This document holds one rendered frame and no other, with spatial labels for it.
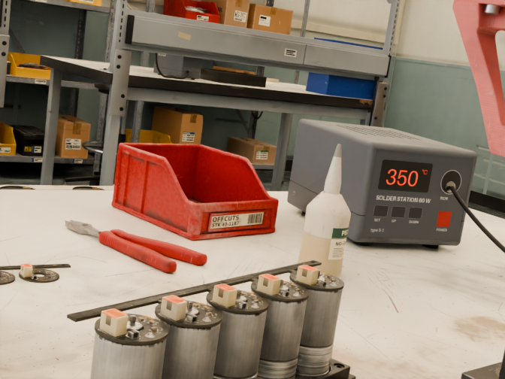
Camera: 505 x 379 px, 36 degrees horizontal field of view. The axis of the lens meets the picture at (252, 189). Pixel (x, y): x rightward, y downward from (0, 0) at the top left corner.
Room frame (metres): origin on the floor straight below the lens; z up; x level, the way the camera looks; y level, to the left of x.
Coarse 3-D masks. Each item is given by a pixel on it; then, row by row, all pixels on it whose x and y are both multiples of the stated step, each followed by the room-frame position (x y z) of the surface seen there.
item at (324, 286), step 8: (296, 272) 0.34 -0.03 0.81; (320, 272) 0.35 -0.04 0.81; (296, 280) 0.33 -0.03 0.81; (320, 280) 0.33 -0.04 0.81; (328, 280) 0.34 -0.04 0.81; (336, 280) 0.34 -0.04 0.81; (312, 288) 0.32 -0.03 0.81; (320, 288) 0.32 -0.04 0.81; (328, 288) 0.32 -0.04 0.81; (336, 288) 0.33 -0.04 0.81
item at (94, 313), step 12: (300, 264) 0.36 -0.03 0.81; (312, 264) 0.36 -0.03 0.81; (240, 276) 0.32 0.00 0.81; (252, 276) 0.33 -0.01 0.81; (192, 288) 0.30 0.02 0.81; (204, 288) 0.30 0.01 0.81; (132, 300) 0.27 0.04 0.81; (144, 300) 0.28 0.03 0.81; (156, 300) 0.28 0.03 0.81; (84, 312) 0.25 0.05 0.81; (96, 312) 0.26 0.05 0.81
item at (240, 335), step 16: (208, 304) 0.29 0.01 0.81; (224, 320) 0.28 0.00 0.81; (240, 320) 0.28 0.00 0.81; (256, 320) 0.28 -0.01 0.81; (224, 336) 0.28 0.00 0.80; (240, 336) 0.28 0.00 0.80; (256, 336) 0.28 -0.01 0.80; (224, 352) 0.28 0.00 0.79; (240, 352) 0.28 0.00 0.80; (256, 352) 0.29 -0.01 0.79; (224, 368) 0.28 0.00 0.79; (240, 368) 0.28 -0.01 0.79; (256, 368) 0.29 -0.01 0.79
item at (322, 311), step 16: (320, 304) 0.32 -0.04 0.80; (336, 304) 0.33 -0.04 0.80; (304, 320) 0.32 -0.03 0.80; (320, 320) 0.32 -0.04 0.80; (336, 320) 0.33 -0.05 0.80; (304, 336) 0.32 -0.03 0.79; (320, 336) 0.32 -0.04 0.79; (304, 352) 0.32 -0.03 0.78; (320, 352) 0.32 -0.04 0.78; (304, 368) 0.32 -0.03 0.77; (320, 368) 0.33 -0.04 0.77
